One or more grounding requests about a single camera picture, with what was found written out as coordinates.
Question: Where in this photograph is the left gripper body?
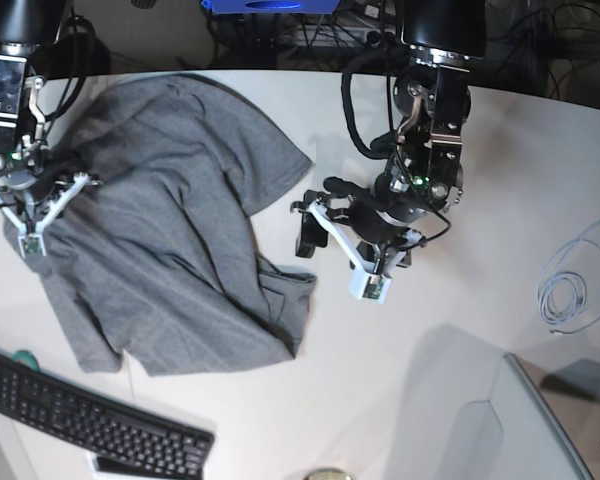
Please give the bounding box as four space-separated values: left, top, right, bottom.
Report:
323 177 430 245

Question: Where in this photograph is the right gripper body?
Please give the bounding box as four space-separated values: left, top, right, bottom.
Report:
0 159 80 220

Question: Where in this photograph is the grey t-shirt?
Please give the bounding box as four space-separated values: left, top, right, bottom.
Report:
27 75 316 376

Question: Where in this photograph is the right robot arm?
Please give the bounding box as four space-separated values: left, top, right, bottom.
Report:
0 1 95 228

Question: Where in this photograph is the green tape roll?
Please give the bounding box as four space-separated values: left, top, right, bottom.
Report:
11 350 40 372

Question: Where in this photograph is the round brass object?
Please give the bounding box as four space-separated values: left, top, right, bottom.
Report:
303 467 355 480

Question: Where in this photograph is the black computer keyboard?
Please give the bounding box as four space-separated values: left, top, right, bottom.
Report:
0 354 215 479

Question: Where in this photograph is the coiled white cable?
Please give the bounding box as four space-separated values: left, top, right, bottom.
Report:
537 215 600 336

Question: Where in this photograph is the blue base plate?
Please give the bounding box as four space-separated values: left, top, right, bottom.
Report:
201 0 340 15

